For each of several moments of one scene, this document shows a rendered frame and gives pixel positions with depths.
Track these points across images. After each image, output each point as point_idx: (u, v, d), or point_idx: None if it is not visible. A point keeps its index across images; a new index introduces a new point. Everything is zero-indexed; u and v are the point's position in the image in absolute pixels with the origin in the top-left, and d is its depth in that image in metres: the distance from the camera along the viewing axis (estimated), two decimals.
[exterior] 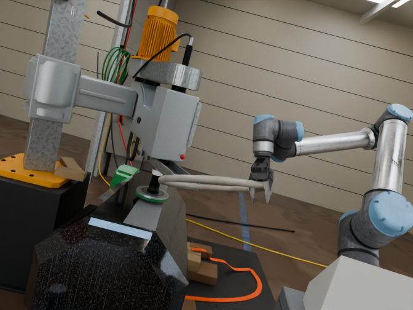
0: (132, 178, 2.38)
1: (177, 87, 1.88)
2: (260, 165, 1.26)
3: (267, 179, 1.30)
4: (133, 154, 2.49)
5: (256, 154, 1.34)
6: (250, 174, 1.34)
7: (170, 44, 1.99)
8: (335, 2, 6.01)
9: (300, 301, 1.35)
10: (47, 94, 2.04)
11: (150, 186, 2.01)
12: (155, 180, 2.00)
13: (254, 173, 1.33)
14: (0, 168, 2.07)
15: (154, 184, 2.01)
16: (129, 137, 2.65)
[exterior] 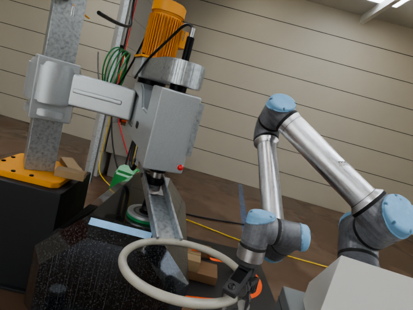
0: (132, 178, 2.38)
1: (176, 85, 1.61)
2: (236, 288, 0.97)
3: (244, 298, 1.02)
4: (134, 163, 2.24)
5: (239, 261, 1.03)
6: (227, 281, 1.06)
7: (170, 37, 1.73)
8: (335, 2, 6.01)
9: (300, 301, 1.35)
10: (36, 91, 2.03)
11: (144, 205, 1.74)
12: None
13: None
14: (0, 168, 2.07)
15: None
16: (132, 144, 2.41)
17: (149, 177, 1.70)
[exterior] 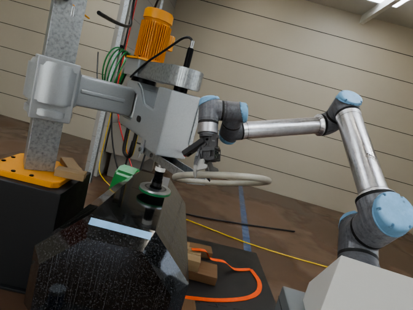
0: (132, 178, 2.38)
1: (180, 88, 1.98)
2: (185, 148, 1.37)
3: (196, 157, 1.33)
4: (130, 151, 2.56)
5: None
6: None
7: (170, 46, 2.08)
8: (335, 2, 6.01)
9: (300, 301, 1.35)
10: (51, 95, 2.05)
11: (153, 182, 2.10)
12: (158, 176, 2.10)
13: None
14: (0, 168, 2.07)
15: (157, 180, 2.11)
16: (125, 135, 2.71)
17: None
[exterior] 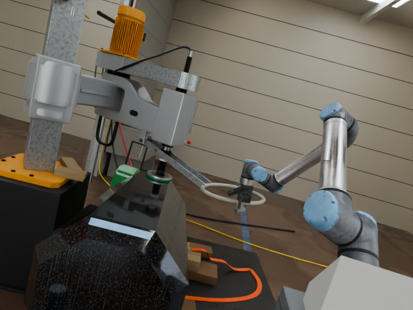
0: (132, 178, 2.38)
1: (184, 90, 2.45)
2: (230, 192, 2.06)
3: (238, 201, 2.07)
4: (112, 140, 2.80)
5: (240, 184, 2.10)
6: (238, 195, 2.14)
7: (168, 52, 2.45)
8: (335, 2, 6.01)
9: (300, 301, 1.35)
10: (66, 98, 2.11)
11: (160, 170, 2.57)
12: (163, 165, 2.57)
13: (238, 194, 2.12)
14: (0, 168, 2.07)
15: (163, 168, 2.58)
16: (98, 124, 2.86)
17: (165, 151, 2.53)
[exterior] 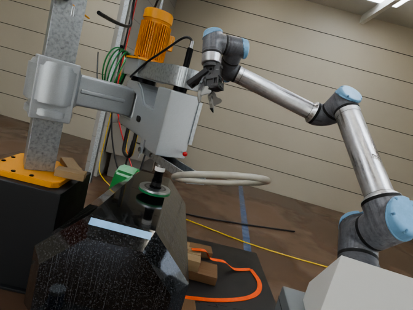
0: (132, 178, 2.38)
1: (179, 87, 1.98)
2: (190, 79, 1.42)
3: None
4: (130, 151, 2.57)
5: None
6: None
7: (170, 46, 2.08)
8: (335, 2, 6.01)
9: (300, 301, 1.35)
10: (51, 95, 2.05)
11: (153, 181, 2.10)
12: (157, 176, 2.10)
13: None
14: (0, 168, 2.07)
15: (157, 180, 2.11)
16: (125, 135, 2.72)
17: None
